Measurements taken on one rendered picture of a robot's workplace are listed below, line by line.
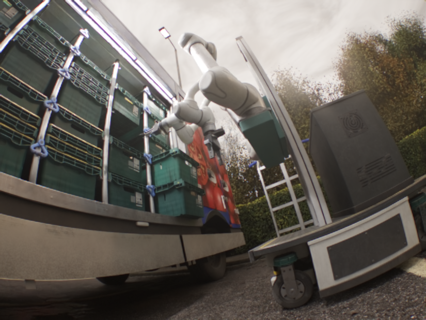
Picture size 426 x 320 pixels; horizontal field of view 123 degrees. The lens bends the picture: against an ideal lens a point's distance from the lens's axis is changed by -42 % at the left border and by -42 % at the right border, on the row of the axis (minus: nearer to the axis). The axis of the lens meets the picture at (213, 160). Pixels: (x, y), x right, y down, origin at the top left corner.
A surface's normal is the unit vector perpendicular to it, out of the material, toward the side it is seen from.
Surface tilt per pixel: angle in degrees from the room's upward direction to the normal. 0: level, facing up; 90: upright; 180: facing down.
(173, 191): 93
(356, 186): 90
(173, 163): 93
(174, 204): 97
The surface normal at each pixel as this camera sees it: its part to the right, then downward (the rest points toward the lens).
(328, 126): -0.41, -0.31
